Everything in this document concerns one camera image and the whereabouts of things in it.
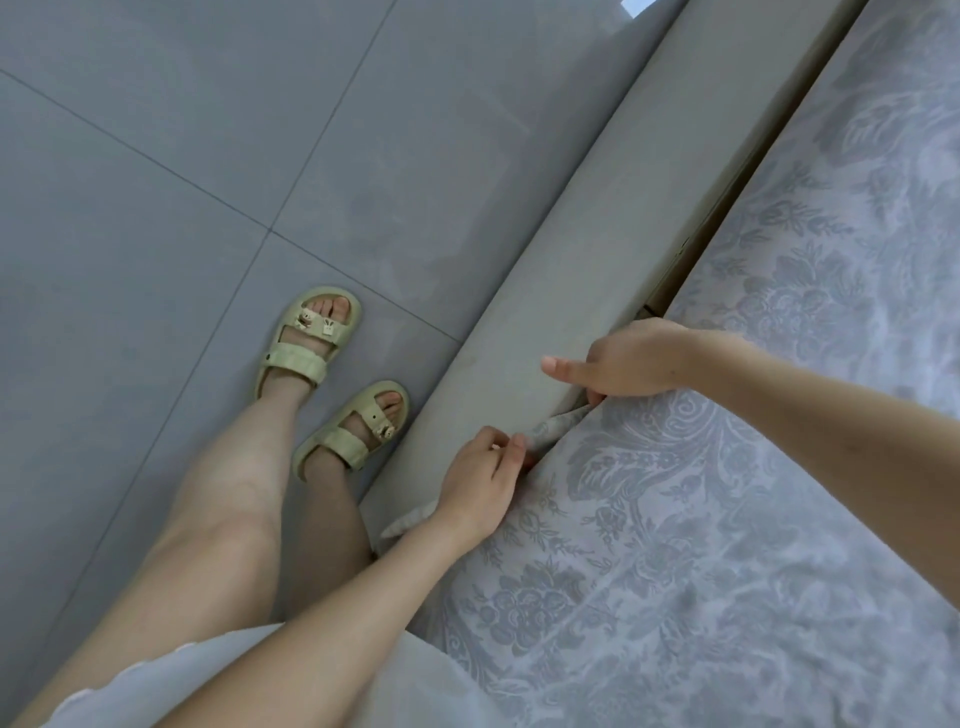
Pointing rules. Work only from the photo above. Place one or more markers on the person's right hand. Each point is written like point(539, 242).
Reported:
point(637, 364)

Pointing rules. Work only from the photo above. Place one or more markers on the white dress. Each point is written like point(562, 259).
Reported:
point(187, 686)

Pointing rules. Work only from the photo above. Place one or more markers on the person's left leg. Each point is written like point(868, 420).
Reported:
point(187, 547)

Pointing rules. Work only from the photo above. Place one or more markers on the person's left thumb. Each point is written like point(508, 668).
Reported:
point(516, 456)

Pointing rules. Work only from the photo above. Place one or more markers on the grey floral bed sheet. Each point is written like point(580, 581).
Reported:
point(720, 540)

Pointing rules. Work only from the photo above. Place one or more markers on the person's left forearm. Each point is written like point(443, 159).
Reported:
point(322, 637)

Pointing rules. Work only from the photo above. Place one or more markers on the person's leg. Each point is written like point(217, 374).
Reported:
point(334, 525)
point(187, 547)

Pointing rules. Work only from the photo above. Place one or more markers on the grey upholstered bed frame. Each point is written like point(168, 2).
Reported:
point(555, 247)

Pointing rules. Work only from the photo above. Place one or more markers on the person's right thumb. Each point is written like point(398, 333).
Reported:
point(568, 369)

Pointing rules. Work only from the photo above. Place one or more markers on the person's left hand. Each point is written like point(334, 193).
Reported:
point(472, 491)

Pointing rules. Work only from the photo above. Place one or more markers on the pale green buckle sandal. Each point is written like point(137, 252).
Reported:
point(358, 430)
point(307, 341)

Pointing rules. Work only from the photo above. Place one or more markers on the person's right forearm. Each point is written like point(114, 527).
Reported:
point(832, 431)

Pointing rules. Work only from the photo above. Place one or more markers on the person's right leg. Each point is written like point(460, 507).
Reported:
point(334, 525)

